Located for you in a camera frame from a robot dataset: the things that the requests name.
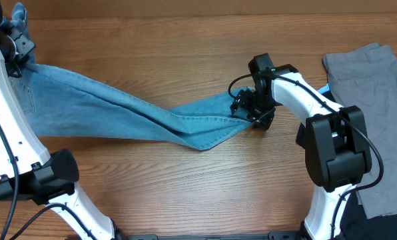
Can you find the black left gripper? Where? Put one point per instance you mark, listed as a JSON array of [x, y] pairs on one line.
[[24, 47]]

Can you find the light blue denim jeans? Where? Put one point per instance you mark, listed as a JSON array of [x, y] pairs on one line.
[[61, 103]]

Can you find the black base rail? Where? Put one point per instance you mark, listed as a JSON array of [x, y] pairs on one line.
[[212, 237]]

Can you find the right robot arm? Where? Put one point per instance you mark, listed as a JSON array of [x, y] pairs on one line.
[[337, 153]]

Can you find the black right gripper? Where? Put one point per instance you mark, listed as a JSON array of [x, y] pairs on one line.
[[242, 103]]

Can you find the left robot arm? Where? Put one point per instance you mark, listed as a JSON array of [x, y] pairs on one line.
[[28, 171]]

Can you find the black garment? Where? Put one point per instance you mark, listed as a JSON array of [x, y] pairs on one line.
[[368, 226]]

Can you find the gray trousers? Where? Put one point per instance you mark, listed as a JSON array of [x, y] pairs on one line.
[[367, 78]]

